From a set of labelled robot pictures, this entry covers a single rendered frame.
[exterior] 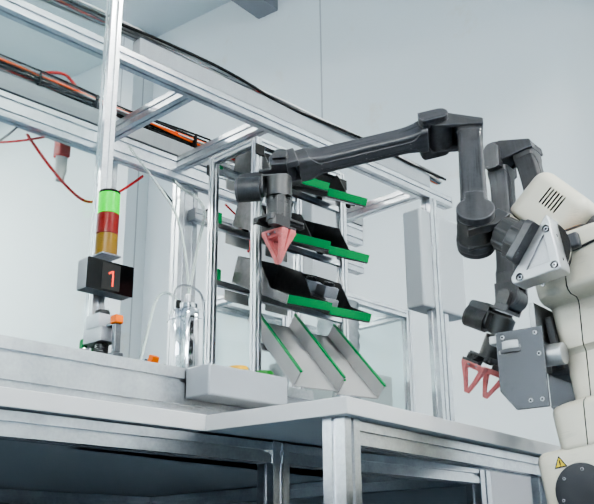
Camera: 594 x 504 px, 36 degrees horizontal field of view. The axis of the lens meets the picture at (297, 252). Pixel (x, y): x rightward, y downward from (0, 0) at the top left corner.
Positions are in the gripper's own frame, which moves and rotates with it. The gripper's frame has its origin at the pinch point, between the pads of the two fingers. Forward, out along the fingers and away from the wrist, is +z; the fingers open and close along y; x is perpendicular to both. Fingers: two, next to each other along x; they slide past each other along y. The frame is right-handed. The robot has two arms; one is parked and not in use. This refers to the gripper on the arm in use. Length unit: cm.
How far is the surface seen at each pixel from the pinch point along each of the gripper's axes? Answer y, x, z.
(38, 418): 58, 6, 42
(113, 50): 25, -34, -56
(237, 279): -19.0, -34.7, -7.0
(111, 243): 24.3, -28.6, -4.5
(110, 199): 25.2, -29.0, -14.9
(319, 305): -24.4, -10.4, 3.4
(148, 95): -282, -457, -322
